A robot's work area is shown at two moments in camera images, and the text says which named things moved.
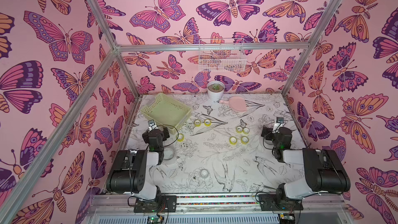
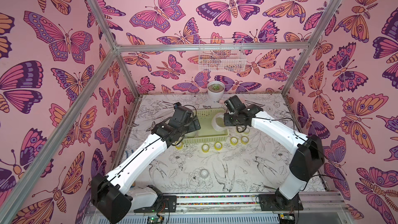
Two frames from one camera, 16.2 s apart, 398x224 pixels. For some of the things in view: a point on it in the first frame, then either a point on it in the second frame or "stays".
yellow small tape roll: [208, 125] → [218, 145]
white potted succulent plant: [215, 88] stays
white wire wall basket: [222, 55] stays
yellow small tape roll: [244, 140] stays
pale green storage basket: [166, 111] → [207, 134]
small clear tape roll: [204, 172] stays
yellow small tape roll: [232, 143] stays
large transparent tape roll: [170, 154] → [192, 135]
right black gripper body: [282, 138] → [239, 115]
